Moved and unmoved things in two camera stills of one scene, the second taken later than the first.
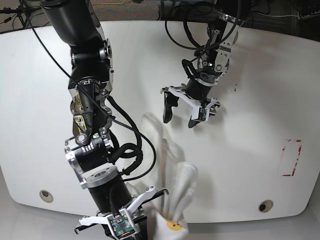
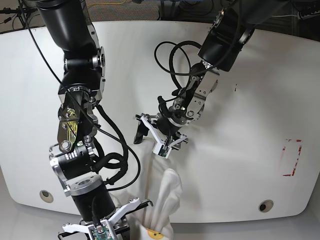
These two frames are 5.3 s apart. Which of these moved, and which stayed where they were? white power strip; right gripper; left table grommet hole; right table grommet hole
Moved: right gripper
Stayed: white power strip; right table grommet hole; left table grommet hole
